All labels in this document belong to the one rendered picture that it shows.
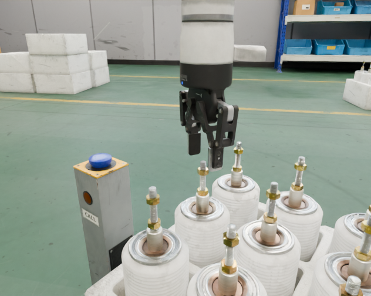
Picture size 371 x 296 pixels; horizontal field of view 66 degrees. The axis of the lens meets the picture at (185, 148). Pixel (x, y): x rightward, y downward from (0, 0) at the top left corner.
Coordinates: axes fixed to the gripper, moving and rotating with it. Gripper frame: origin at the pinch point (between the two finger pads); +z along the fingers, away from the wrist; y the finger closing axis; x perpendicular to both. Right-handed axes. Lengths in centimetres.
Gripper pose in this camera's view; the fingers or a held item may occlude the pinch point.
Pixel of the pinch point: (203, 154)
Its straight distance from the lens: 45.9
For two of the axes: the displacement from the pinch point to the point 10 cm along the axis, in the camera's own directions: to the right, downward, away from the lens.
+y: 4.3, 3.3, -8.4
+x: 9.0, -1.6, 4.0
